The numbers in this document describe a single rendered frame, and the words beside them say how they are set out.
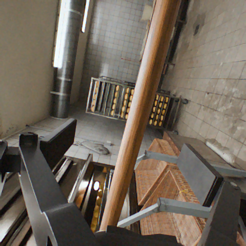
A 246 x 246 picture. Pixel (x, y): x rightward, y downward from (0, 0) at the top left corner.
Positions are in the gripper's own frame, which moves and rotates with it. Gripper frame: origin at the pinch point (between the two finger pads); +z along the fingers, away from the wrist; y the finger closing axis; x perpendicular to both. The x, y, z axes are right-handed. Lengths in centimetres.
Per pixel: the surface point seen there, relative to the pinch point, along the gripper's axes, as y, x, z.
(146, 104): 1.5, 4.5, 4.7
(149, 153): 27, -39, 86
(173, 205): 31, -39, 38
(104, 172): -2, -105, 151
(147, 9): 16, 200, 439
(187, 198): 49, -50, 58
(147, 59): 0.2, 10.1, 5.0
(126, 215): 23, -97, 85
